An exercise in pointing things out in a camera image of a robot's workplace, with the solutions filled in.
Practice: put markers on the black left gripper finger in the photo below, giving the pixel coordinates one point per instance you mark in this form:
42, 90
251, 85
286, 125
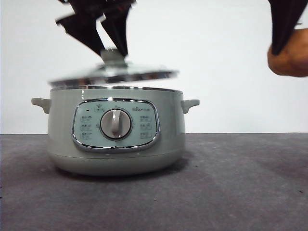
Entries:
119, 31
81, 31

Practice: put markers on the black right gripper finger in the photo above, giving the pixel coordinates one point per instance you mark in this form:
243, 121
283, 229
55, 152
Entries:
285, 21

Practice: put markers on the brown potato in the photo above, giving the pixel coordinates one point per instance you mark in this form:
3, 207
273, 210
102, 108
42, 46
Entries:
292, 57

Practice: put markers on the glass lid with green knob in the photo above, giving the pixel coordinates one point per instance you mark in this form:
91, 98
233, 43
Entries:
113, 72

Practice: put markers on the pale green electric pot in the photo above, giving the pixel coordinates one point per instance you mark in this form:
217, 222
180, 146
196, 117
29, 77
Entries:
62, 134

